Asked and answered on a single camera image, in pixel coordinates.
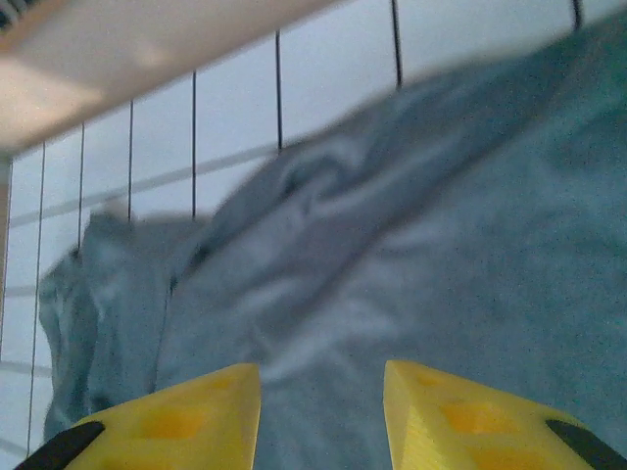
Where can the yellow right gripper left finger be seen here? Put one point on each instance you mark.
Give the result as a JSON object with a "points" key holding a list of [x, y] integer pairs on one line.
{"points": [[186, 421]]}

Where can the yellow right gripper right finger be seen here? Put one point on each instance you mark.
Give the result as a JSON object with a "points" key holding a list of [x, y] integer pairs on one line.
{"points": [[441, 426]]}

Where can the wooden table frame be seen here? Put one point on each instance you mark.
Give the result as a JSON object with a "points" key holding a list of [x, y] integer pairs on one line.
{"points": [[98, 49]]}

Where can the gray t-shirt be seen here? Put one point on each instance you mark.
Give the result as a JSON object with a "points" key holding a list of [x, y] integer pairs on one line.
{"points": [[441, 245]]}

